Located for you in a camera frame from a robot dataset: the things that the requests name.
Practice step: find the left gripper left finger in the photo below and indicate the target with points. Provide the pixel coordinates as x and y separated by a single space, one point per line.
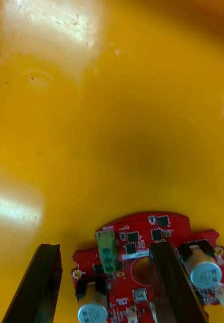
36 285

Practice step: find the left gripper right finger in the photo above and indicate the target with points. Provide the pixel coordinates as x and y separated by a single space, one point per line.
171 282

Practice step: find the round red circuit board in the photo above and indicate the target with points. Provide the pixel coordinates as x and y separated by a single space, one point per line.
142 242

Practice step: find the yellow-orange plastic bin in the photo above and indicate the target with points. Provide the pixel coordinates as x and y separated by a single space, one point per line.
112 126

